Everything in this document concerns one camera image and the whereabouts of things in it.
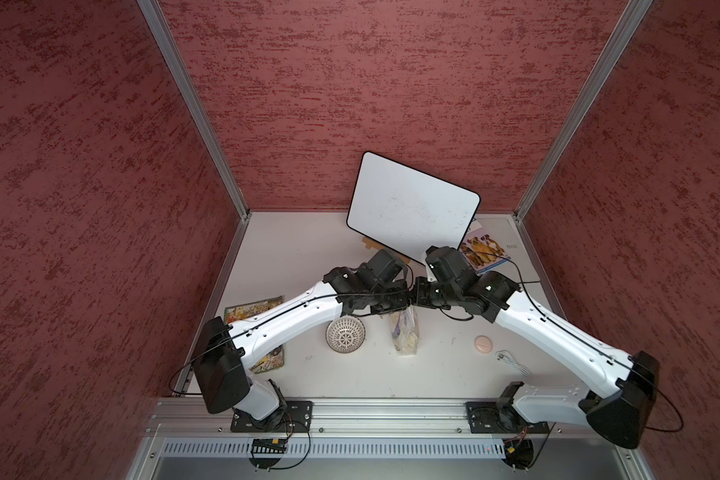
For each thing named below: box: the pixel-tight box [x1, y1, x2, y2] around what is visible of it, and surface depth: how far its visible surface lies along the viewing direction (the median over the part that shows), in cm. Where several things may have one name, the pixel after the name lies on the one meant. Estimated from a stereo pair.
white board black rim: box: [346, 151, 481, 264], surface depth 96 cm
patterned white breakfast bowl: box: [325, 315, 366, 354], surface depth 87 cm
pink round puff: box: [474, 335, 493, 354], surface depth 88 cm
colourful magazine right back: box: [459, 218, 511, 274], surface depth 108 cm
